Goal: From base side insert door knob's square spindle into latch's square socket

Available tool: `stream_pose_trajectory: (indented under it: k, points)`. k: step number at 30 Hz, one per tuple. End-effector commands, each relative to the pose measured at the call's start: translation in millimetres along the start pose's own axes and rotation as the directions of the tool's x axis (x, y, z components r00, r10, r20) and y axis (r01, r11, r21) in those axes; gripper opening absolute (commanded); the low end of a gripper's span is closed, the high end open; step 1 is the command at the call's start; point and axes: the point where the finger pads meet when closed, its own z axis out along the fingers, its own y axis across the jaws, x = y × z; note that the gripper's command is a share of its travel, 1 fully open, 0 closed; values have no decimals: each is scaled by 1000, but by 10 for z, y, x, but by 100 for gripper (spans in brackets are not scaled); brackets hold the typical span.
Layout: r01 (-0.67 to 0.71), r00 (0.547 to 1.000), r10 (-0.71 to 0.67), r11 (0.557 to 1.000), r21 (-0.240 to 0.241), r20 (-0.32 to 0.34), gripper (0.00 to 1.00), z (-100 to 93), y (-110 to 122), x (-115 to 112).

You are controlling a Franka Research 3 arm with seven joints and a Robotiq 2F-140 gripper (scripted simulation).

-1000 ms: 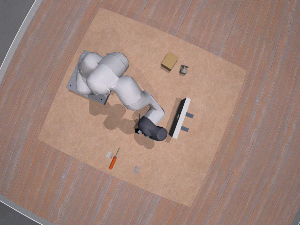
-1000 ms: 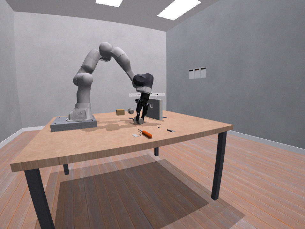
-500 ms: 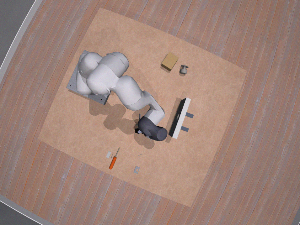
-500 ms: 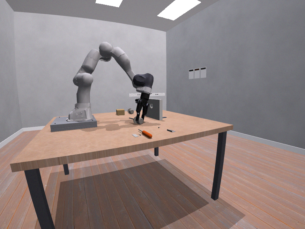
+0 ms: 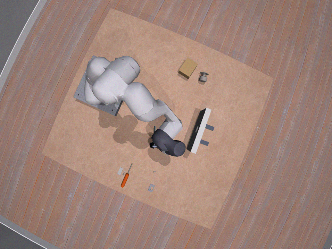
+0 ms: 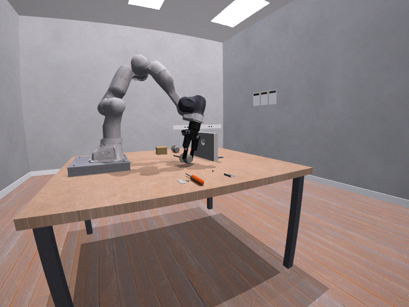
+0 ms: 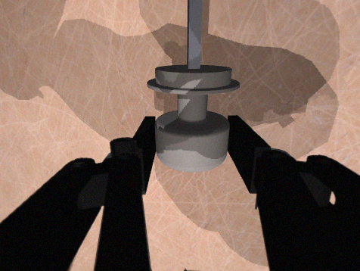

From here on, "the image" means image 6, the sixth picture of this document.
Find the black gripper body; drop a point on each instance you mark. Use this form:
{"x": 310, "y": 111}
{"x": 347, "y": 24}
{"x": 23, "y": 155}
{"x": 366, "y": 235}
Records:
{"x": 194, "y": 127}

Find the grey door knob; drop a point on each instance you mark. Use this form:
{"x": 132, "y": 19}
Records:
{"x": 175, "y": 149}
{"x": 188, "y": 160}

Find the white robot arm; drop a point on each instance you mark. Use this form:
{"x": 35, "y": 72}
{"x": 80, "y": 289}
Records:
{"x": 112, "y": 106}

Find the orange-handled screwdriver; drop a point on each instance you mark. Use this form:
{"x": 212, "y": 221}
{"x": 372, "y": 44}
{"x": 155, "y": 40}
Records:
{"x": 196, "y": 179}

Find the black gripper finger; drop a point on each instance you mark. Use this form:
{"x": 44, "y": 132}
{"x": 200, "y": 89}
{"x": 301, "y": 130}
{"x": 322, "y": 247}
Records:
{"x": 194, "y": 145}
{"x": 186, "y": 143}

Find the tan cardboard box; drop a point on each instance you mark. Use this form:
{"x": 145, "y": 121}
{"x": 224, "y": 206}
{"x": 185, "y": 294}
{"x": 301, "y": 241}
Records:
{"x": 161, "y": 150}

